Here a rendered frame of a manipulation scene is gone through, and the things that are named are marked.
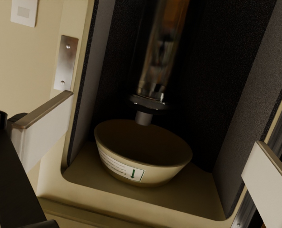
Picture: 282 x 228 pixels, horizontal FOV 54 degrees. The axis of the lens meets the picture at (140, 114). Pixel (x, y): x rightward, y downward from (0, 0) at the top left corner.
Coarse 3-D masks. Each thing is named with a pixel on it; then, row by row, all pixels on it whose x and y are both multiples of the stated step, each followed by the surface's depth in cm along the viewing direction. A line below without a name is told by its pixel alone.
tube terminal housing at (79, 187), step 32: (64, 0) 33; (64, 32) 34; (64, 160) 43; (96, 160) 48; (64, 192) 41; (96, 192) 41; (128, 192) 42; (160, 192) 44; (192, 192) 46; (160, 224) 42; (192, 224) 41; (224, 224) 40
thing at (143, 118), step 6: (126, 102) 44; (138, 108) 42; (144, 108) 42; (138, 114) 46; (144, 114) 45; (150, 114) 45; (156, 114) 43; (162, 114) 43; (138, 120) 46; (144, 120) 45; (150, 120) 46
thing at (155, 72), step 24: (144, 0) 39; (168, 0) 36; (192, 0) 37; (144, 24) 39; (168, 24) 37; (192, 24) 38; (144, 48) 39; (168, 48) 38; (192, 48) 41; (144, 72) 40; (168, 72) 40; (120, 96) 42; (144, 96) 41; (168, 96) 41
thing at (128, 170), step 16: (96, 128) 48; (112, 128) 53; (128, 128) 55; (144, 128) 56; (160, 128) 56; (112, 144) 53; (128, 144) 55; (144, 144) 56; (160, 144) 55; (176, 144) 53; (112, 160) 42; (128, 160) 40; (160, 160) 54; (176, 160) 51; (128, 176) 42; (144, 176) 42; (160, 176) 42
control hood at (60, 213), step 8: (40, 200) 41; (48, 208) 40; (56, 208) 41; (64, 208) 41; (72, 208) 41; (48, 216) 39; (56, 216) 39; (64, 216) 40; (72, 216) 40; (80, 216) 40; (88, 216) 41; (96, 216) 41; (104, 216) 41; (64, 224) 39; (72, 224) 39; (80, 224) 39; (88, 224) 39; (96, 224) 40; (104, 224) 40; (112, 224) 40; (120, 224) 41; (128, 224) 41; (136, 224) 41
